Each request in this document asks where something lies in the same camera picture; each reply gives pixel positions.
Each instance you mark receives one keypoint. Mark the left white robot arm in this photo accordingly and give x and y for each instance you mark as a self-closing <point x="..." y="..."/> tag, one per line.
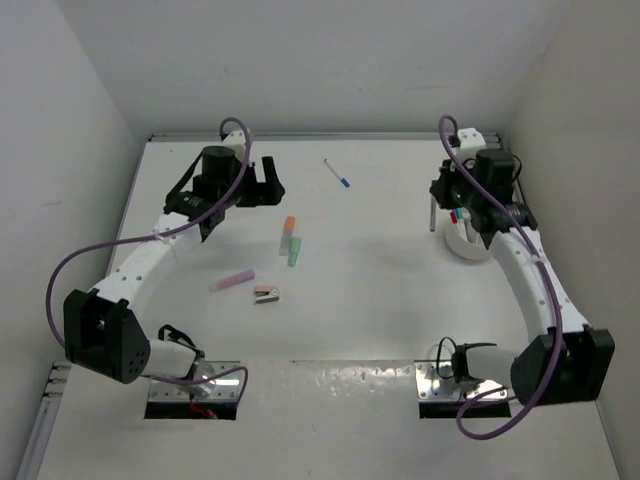
<point x="102" y="330"/>

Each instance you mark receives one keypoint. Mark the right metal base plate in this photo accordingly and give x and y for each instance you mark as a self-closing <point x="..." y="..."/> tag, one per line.
<point x="438" y="385"/>

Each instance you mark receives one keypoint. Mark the metal base plate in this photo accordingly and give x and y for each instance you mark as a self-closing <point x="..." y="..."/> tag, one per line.
<point x="223" y="382"/>
<point x="438" y="385"/>

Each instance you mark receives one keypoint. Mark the green highlighter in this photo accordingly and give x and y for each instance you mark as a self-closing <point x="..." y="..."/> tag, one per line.
<point x="294" y="251"/>

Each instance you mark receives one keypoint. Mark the orange highlighter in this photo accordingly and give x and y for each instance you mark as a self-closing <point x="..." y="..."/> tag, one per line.
<point x="287" y="234"/>

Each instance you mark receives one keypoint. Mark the white round divided organizer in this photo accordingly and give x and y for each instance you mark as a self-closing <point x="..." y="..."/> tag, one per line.
<point x="464" y="241"/>

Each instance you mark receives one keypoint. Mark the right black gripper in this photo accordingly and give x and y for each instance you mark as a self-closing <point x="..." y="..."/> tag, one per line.
<point x="441" y="188"/>

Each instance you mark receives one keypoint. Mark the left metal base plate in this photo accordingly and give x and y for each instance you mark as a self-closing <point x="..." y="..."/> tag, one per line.
<point x="223" y="382"/>

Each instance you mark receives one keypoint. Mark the blue capped white marker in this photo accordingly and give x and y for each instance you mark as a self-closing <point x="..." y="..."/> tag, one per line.
<point x="340" y="177"/>

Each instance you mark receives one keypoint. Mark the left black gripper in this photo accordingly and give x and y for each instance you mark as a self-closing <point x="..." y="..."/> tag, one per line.
<point x="267" y="192"/>

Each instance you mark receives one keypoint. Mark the purple highlighter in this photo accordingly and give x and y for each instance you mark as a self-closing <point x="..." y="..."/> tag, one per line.
<point x="232" y="280"/>

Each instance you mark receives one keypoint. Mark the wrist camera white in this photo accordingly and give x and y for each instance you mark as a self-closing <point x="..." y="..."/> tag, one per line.
<point x="466" y="143"/>
<point x="238" y="142"/>

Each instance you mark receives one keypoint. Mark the teal capped white marker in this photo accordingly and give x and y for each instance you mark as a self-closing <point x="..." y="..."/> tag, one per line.
<point x="433" y="211"/>

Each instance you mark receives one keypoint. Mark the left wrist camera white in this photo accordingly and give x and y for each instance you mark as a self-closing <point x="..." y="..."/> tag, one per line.
<point x="238" y="142"/>

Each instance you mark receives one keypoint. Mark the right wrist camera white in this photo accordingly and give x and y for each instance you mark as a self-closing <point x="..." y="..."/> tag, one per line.
<point x="466" y="143"/>

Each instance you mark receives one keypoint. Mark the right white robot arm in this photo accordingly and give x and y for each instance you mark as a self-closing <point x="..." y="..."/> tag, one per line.
<point x="566" y="359"/>

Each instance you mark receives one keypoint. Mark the pink mini stapler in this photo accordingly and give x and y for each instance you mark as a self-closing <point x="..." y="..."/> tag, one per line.
<point x="266" y="294"/>

